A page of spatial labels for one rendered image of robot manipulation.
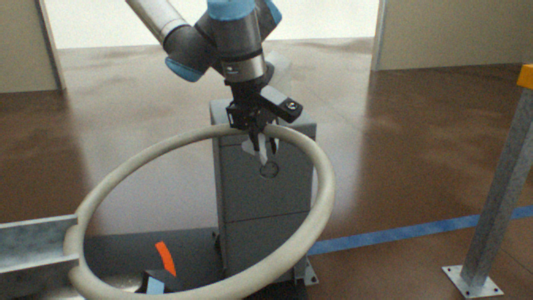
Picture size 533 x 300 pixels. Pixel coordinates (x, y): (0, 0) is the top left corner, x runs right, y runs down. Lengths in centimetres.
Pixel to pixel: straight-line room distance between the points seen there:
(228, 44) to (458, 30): 641
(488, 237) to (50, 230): 170
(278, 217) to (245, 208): 16
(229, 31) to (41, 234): 49
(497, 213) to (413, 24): 491
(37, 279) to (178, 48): 52
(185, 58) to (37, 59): 485
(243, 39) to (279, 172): 84
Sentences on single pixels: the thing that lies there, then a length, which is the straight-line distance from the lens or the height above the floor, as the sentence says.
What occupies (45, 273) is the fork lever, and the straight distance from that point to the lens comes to 61.
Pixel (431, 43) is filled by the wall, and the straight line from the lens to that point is 669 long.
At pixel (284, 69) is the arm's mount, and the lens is 135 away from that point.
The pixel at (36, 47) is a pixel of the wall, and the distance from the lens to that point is 558.
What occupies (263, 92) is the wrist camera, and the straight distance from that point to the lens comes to 73.
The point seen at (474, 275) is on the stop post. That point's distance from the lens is 202.
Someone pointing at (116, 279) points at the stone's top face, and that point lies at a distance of 82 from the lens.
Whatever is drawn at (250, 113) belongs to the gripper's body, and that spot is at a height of 110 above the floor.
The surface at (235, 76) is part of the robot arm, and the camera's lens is 71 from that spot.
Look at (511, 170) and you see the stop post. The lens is 171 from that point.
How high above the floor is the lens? 136
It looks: 26 degrees down
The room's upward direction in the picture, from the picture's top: straight up
